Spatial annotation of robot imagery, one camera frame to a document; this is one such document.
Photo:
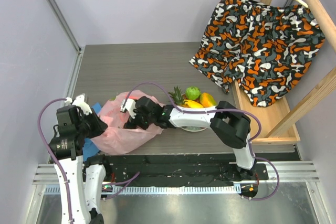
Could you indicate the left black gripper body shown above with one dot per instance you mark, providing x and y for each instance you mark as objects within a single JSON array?
[{"x": 90, "y": 125}]

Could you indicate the aluminium rail with slotted strip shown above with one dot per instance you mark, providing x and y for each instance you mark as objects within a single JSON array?
[{"x": 288, "y": 172}]

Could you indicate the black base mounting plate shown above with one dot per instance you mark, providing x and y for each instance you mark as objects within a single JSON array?
[{"x": 184, "y": 170}]

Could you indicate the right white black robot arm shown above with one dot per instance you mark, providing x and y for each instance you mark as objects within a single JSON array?
[{"x": 230, "y": 125}]

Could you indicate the green fake fruit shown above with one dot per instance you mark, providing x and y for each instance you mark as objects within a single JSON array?
[{"x": 192, "y": 93}]

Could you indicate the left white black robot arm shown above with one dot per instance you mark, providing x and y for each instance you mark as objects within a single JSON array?
[{"x": 80, "y": 183}]

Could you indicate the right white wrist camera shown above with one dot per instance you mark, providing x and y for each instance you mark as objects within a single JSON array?
[{"x": 128, "y": 105}]

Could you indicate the blue bucket hat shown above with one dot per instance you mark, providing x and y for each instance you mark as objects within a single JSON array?
[{"x": 89, "y": 148}]

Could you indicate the green orange fake papaya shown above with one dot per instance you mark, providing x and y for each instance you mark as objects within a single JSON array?
[{"x": 207, "y": 100}]

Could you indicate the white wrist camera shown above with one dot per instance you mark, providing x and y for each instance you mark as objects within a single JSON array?
[
  {"x": 128, "y": 105},
  {"x": 79, "y": 101}
]

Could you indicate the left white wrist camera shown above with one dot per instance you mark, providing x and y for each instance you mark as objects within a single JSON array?
[{"x": 79, "y": 101}]

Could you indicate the red teal floral plate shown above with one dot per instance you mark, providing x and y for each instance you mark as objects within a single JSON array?
[{"x": 193, "y": 128}]

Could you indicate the yellow orange fake mango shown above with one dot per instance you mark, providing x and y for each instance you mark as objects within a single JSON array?
[{"x": 191, "y": 104}]

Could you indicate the pink plastic bag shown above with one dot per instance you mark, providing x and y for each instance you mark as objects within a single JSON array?
[{"x": 116, "y": 140}]

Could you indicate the orange fake pineapple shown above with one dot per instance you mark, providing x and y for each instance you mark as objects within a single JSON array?
[{"x": 177, "y": 96}]

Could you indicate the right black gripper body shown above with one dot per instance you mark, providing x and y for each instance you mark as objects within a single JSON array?
[{"x": 135, "y": 120}]

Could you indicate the orange camouflage patterned shorts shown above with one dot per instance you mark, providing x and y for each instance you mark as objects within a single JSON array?
[{"x": 265, "y": 49}]

